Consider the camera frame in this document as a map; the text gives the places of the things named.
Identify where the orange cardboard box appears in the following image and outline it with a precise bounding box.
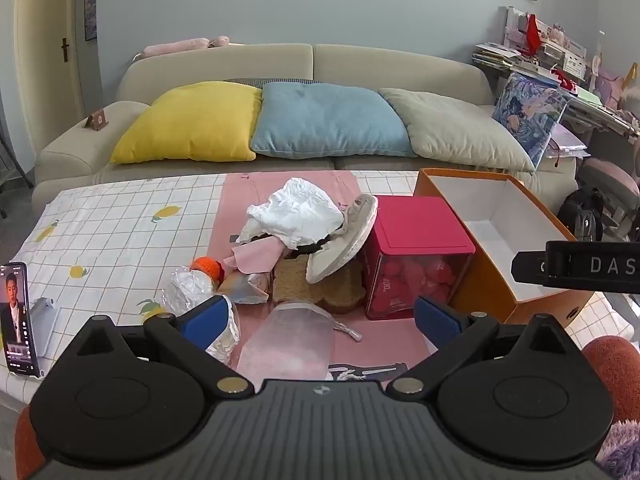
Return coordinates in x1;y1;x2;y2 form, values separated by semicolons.
413;167;596;325

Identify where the grey striped cloth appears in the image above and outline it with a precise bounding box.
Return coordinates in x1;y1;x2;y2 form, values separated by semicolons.
222;77;317;86

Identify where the clear plastic bag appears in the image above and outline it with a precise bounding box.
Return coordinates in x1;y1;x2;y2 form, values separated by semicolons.
160;266;242;367

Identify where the orange knitted toy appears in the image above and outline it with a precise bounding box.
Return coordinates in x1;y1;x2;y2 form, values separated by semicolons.
191;257;224;281

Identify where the red lidded storage box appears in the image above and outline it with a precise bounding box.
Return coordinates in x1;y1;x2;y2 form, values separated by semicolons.
359;195;476;321

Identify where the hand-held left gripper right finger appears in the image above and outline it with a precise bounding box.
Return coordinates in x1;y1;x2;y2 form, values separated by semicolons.
388;296;571;396

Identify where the beige cloth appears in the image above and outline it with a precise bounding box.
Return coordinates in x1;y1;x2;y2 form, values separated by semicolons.
305;193;379;283

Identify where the rust fuzzy seat cushion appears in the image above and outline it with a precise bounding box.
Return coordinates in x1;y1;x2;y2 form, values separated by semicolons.
14;336;640;480

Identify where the yellow pillow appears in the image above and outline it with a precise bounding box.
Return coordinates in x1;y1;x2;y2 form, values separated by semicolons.
109;81;263;165

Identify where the cream door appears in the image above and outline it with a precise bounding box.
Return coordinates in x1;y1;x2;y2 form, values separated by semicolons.
15;0;88;126

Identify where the pink office chair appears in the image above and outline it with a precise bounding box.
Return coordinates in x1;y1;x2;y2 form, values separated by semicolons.
575;87;640;241

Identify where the white phone stand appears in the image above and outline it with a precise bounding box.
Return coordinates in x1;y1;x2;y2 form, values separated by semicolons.
29;297;63;378

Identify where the pink cloth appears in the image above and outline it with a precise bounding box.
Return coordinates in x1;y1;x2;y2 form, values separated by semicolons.
222;239;285;275

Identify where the cluttered desk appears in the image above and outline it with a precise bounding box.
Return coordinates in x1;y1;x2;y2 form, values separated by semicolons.
472;5;640;136

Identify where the stack of papers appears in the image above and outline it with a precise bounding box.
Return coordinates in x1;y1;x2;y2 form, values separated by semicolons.
549;122;592;160

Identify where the pink bolster plush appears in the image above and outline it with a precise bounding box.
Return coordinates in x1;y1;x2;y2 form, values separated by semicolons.
144;36;231;57

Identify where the small clear plastic packet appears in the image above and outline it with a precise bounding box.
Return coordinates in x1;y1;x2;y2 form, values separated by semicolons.
219;270;275;307

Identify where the pale grey-green pillow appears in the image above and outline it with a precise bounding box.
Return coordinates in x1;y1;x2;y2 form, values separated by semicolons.
378;88;537;173

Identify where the beige sofa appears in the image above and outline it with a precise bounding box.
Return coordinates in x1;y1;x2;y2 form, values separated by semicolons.
32;42;581;211

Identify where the blue printed pillow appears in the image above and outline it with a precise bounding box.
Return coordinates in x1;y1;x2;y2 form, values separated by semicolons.
491;72;571;170

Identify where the white paper towel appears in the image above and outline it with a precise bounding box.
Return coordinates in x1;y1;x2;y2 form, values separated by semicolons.
237;177;346;251

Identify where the black backpack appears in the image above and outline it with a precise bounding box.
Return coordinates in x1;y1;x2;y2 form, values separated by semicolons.
556;187;608;242

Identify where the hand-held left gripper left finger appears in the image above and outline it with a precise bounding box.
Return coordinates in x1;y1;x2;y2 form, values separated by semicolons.
75;294;253;397

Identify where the frosted drawstring pouch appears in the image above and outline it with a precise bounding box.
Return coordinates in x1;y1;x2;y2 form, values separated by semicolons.
236;301;361;385

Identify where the purple fuzzy fabric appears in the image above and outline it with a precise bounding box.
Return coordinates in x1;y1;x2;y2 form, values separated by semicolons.
596;419;640;467

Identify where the red hanging ornament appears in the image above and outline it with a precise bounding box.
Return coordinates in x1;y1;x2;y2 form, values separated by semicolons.
525;14;542;53

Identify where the black smartphone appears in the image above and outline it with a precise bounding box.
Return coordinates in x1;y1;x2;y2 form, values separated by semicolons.
0;261;42;378

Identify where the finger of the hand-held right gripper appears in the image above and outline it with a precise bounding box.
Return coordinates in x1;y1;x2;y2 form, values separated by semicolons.
511;249;549;287

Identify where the brown toast-shaped sponge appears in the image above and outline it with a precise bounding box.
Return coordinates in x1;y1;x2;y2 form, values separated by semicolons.
272;255;367;315

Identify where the wall poster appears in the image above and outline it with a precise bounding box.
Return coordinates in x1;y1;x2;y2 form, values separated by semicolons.
82;0;99;41

